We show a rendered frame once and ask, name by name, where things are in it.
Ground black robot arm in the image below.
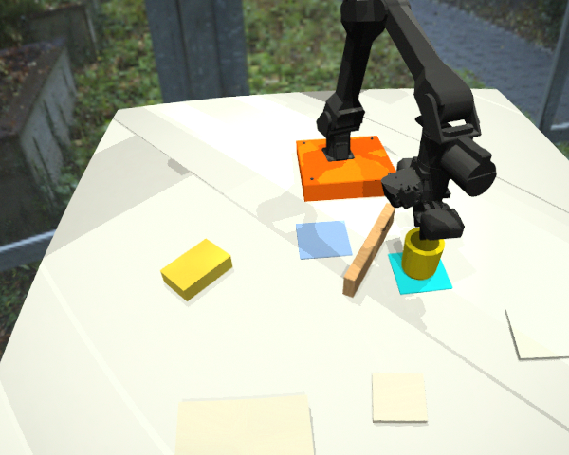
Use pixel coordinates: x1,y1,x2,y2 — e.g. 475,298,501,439
316,0,497,209

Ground yellow cup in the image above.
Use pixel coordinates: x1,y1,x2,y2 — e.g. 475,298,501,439
401,227,445,281

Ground tan wooden plank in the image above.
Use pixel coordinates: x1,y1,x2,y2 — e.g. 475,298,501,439
342,203,395,298

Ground yellow rectangular block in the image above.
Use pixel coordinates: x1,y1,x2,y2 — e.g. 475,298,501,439
160,239,232,302

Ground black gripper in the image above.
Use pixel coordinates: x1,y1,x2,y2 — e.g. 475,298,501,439
396,156,465,241

